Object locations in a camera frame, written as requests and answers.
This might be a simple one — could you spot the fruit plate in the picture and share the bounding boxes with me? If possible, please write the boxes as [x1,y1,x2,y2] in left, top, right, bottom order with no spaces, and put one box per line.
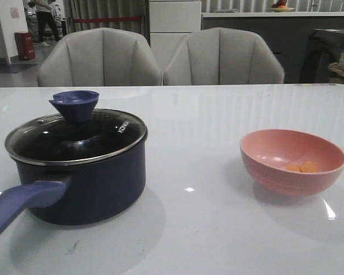
[269,0,295,13]

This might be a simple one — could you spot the beige cushion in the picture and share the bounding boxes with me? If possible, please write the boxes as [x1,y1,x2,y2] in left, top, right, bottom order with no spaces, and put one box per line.
[328,62,344,84]

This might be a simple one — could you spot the glass lid blue knob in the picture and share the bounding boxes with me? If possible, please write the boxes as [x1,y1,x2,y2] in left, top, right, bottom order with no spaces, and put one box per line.
[5,90,147,166]

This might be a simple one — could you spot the person in background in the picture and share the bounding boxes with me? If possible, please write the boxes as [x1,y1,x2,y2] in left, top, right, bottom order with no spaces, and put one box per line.
[28,0,60,47]

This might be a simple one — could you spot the grey kitchen counter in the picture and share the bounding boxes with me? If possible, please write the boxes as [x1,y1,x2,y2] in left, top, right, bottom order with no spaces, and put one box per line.
[202,11,344,83]

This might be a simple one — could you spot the grey chair left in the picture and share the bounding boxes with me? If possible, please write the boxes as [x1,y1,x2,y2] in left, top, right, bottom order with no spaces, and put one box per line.
[37,27,162,87]

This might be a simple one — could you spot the orange ham slice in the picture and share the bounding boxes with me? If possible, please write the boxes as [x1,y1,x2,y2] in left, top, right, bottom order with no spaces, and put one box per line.
[286,164,302,172]
[299,160,318,173]

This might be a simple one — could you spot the dark appliance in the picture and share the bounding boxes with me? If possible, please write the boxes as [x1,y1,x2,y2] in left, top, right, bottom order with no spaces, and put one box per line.
[299,29,344,83]

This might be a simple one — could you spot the white drawer cabinet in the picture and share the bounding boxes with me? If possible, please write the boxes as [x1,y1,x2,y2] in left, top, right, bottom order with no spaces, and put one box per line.
[148,1,201,70]

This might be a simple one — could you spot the grey chair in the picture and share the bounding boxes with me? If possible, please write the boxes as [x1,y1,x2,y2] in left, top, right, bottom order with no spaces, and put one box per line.
[37,27,162,87]
[163,27,285,86]

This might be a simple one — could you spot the red barrier belt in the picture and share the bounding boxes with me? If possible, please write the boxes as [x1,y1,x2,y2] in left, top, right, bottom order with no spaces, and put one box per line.
[73,16,143,23]

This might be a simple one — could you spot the red bin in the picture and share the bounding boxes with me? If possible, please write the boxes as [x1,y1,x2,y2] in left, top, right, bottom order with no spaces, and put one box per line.
[14,32,35,61]

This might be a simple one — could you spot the dark blue saucepan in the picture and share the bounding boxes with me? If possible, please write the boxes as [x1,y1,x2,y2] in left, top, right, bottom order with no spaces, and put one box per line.
[0,138,147,234]

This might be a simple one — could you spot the grey chair right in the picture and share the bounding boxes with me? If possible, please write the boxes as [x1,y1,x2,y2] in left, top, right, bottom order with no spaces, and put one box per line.
[163,27,285,86]

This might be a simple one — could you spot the pink bowl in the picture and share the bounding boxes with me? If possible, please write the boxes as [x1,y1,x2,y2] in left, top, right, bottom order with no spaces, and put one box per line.
[240,129,344,197]

